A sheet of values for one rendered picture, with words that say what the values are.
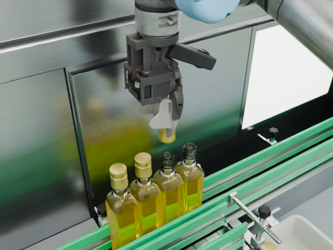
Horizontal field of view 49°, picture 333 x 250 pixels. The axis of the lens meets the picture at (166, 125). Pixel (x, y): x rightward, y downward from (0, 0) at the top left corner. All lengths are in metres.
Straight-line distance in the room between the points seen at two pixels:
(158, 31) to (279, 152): 0.70
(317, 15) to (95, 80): 0.44
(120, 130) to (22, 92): 0.23
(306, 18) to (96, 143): 0.52
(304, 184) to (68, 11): 0.84
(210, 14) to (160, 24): 0.13
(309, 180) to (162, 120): 0.65
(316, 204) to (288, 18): 0.88
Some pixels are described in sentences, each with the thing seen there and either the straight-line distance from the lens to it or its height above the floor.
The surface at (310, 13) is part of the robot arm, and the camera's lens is 0.51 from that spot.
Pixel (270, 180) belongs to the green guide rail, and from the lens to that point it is 1.08.
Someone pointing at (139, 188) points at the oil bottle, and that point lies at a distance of 0.79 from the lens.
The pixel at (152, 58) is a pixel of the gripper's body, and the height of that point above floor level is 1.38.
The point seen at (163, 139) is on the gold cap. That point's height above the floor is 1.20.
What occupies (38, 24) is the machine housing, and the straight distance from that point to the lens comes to 0.71.
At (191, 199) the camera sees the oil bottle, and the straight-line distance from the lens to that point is 0.89.
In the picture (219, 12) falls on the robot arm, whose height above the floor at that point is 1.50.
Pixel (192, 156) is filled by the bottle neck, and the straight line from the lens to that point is 0.82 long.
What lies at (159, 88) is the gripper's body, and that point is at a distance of 0.65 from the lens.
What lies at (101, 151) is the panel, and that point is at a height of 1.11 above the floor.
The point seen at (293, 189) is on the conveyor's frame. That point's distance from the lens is 1.17.
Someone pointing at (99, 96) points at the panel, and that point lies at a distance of 0.78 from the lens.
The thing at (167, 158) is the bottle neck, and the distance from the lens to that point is 0.81.
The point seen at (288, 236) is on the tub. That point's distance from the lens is 1.16.
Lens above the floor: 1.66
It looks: 36 degrees down
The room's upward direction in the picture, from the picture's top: straight up
